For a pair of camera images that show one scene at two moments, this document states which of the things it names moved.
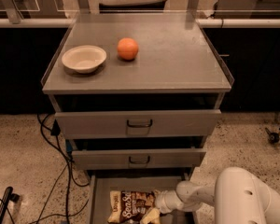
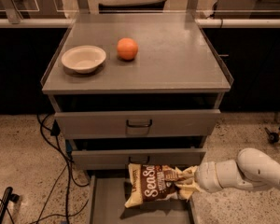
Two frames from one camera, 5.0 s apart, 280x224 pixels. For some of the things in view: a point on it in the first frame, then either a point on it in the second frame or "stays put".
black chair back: [153, 6] stays put
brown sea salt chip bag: [126, 206] -> [149, 182]
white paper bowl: [84, 58] stays put
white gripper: [163, 202] -> [204, 176]
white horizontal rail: [202, 22] stays put
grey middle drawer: [136, 159] stays put
